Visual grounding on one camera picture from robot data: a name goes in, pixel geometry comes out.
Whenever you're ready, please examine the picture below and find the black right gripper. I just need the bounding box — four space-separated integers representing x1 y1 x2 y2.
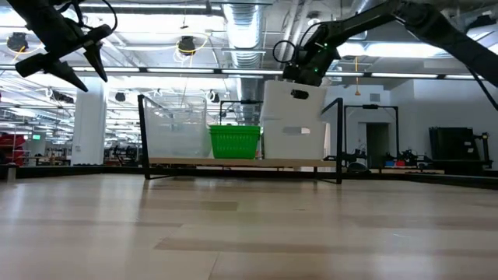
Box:
282 37 342 100

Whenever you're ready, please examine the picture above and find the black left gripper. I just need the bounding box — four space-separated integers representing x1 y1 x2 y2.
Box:
14 23 114 93

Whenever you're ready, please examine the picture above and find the white plastic basket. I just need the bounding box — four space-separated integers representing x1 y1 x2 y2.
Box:
261 118 328 161
259 79 328 122

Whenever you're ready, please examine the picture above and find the clear plastic basket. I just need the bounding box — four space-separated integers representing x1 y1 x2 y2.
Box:
144 110 213 159
142 95 209 129

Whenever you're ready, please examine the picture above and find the white building pillar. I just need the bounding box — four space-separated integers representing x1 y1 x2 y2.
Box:
70 76 109 166

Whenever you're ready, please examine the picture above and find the long ceiling light strip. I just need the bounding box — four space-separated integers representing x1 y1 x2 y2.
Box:
369 72 486 81

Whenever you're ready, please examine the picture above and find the red storage rack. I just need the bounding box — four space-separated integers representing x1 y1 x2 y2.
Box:
0 131 27 166

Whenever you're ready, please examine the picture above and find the black cart with equipment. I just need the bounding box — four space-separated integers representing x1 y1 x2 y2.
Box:
428 125 494 171

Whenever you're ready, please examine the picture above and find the black cable loop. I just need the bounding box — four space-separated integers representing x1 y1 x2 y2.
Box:
272 22 324 65

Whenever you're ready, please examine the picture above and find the orange hanging cord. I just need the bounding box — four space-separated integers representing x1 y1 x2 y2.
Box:
352 56 362 97

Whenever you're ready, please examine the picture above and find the black ceiling camera yellow cable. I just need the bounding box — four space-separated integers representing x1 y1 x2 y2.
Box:
177 35 198 56
5 31 30 54

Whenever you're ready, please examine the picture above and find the black metal background frame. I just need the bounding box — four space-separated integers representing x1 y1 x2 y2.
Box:
343 103 401 165

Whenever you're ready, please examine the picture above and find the silver ceiling air duct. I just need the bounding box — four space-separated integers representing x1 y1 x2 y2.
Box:
222 2 266 114

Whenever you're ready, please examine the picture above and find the black frame wooden shelf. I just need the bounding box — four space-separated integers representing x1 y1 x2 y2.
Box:
137 93 345 185

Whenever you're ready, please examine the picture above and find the black table border rail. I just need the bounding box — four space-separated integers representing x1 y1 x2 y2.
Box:
0 164 498 191

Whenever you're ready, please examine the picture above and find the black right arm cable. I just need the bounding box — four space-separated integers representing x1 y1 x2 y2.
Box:
465 65 498 113

